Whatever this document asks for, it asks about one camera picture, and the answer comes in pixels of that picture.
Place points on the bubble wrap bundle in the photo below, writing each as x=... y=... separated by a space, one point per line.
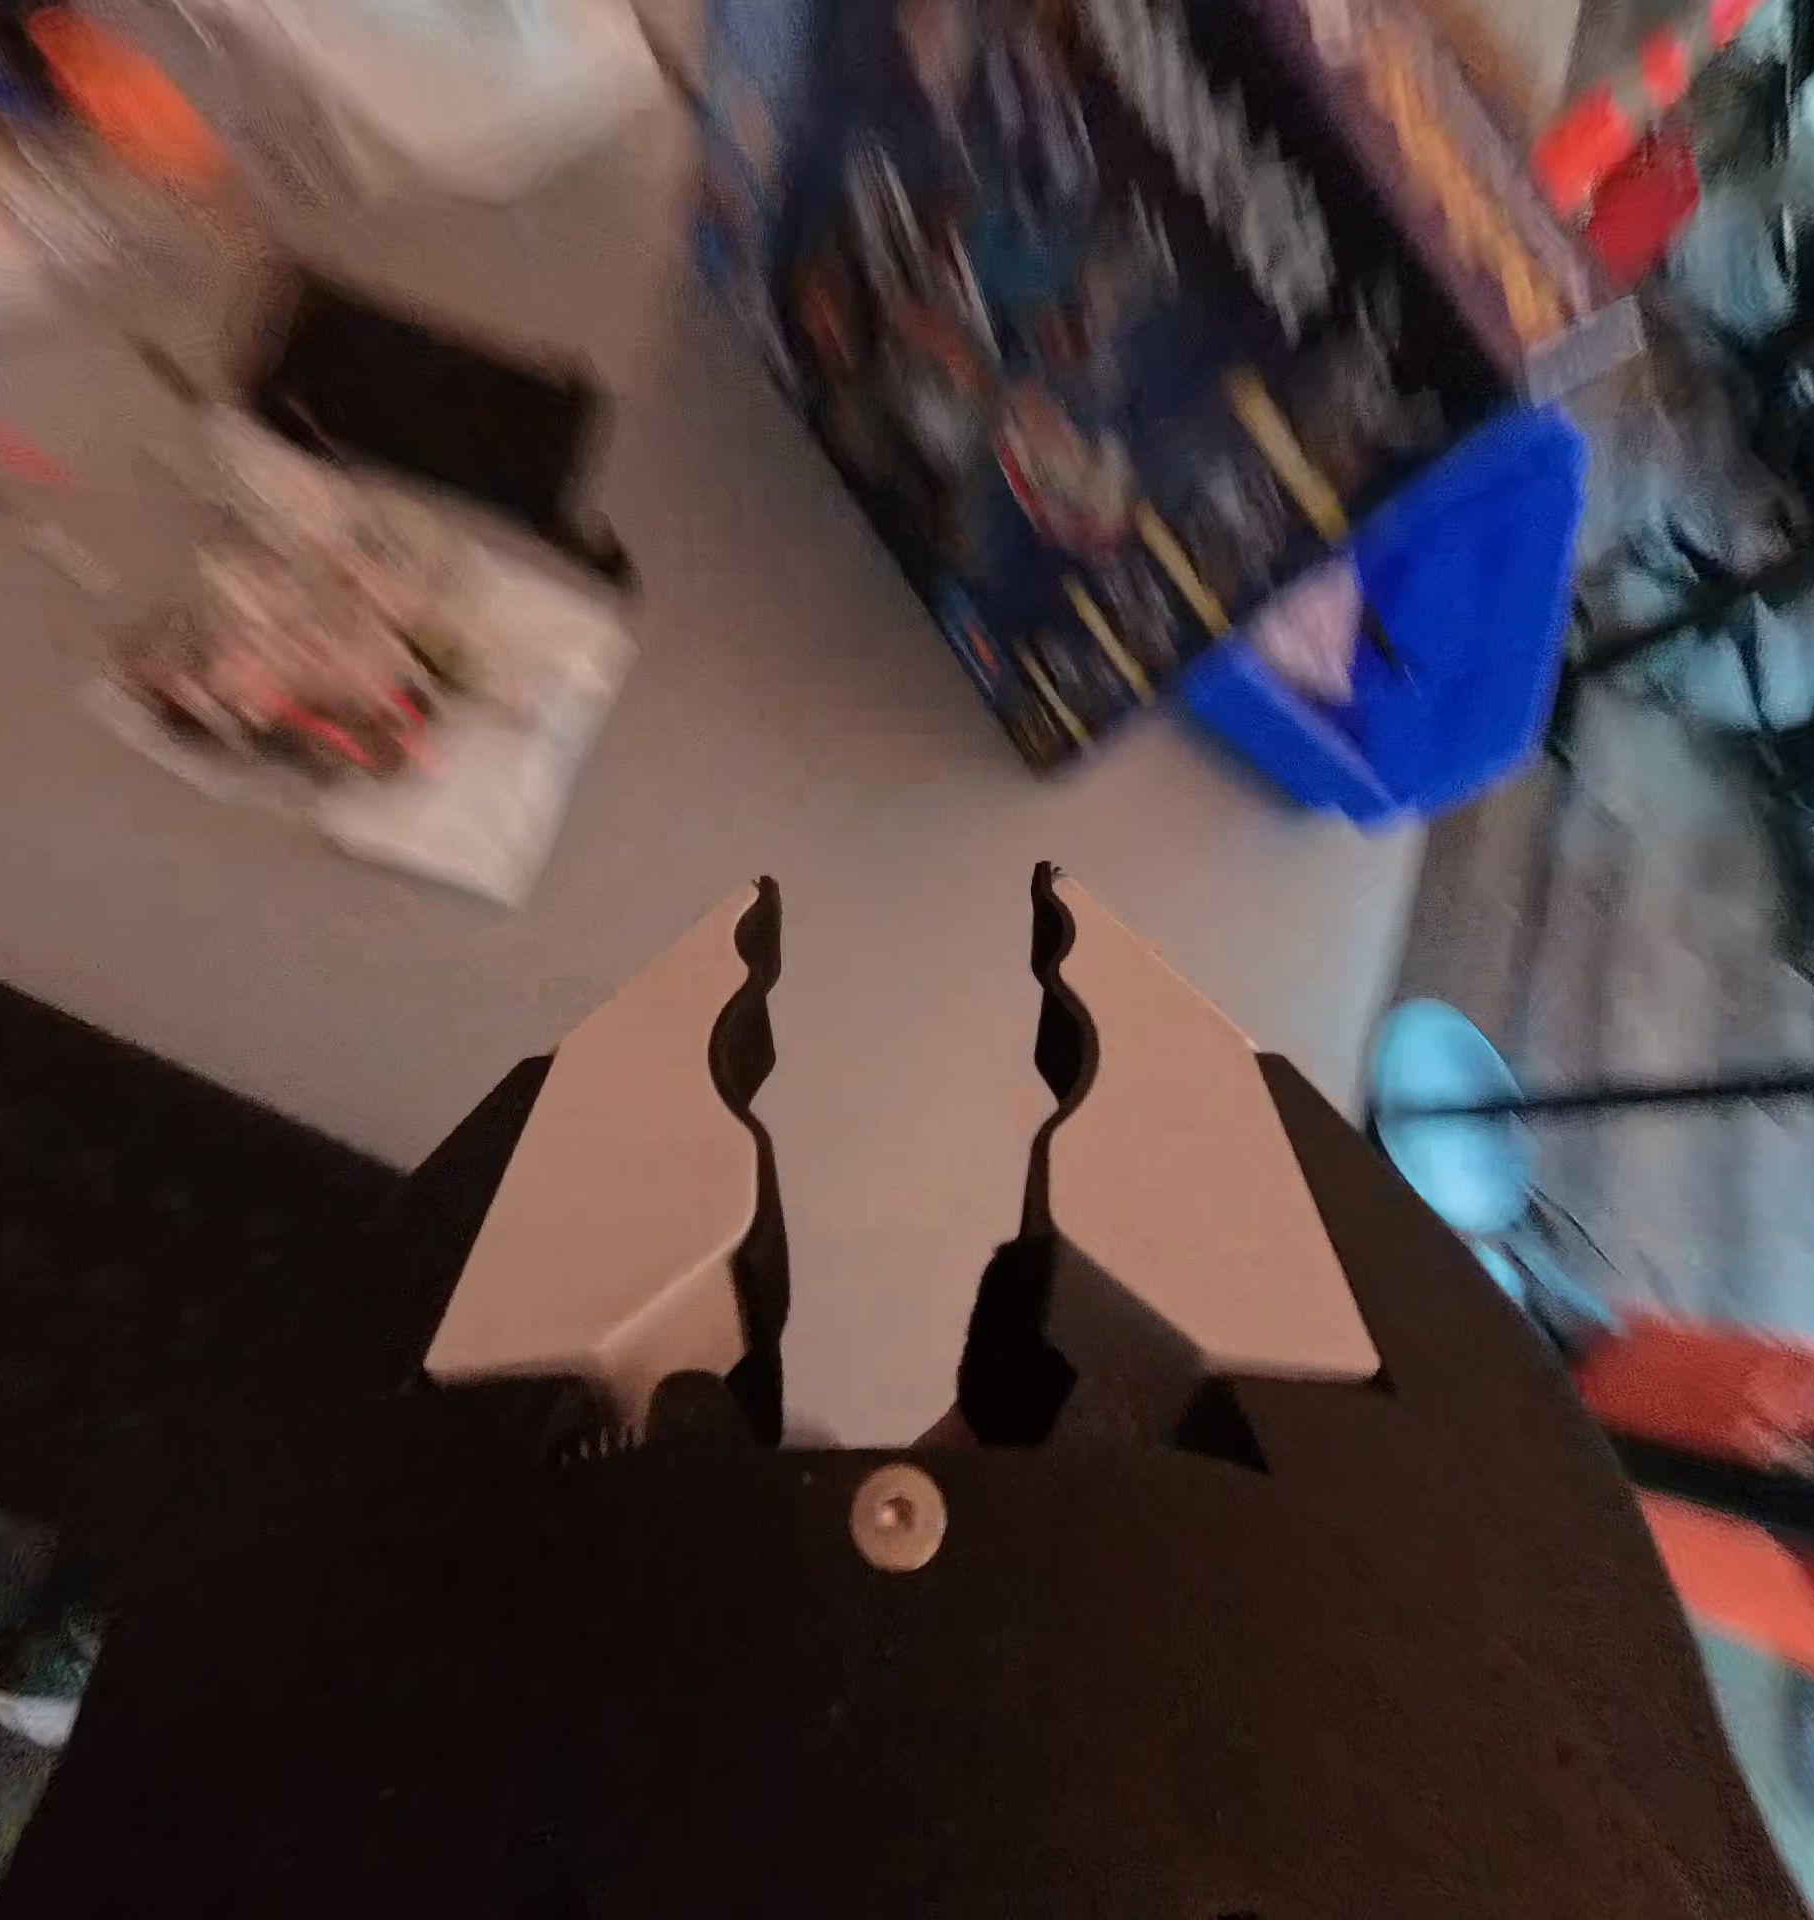
x=1312 y=629

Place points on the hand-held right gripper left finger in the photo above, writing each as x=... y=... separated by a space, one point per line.
x=606 y=1201

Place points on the black perforated building plate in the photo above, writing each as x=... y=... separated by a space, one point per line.
x=427 y=404

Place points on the blue robot kit box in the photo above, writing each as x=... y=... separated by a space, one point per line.
x=1117 y=300

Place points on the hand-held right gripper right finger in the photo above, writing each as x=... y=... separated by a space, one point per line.
x=1192 y=1201

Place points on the orange traffic cone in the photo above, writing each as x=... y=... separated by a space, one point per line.
x=1716 y=1387

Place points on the black perforated pad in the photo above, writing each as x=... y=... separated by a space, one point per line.
x=97 y=1201

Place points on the black pole with round base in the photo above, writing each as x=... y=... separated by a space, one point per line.
x=1446 y=1110

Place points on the person's shoe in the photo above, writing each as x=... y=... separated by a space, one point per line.
x=36 y=1680

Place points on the blue plastic bin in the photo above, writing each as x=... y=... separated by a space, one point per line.
x=1446 y=629

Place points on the clear plastic parts bag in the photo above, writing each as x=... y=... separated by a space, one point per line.
x=397 y=675

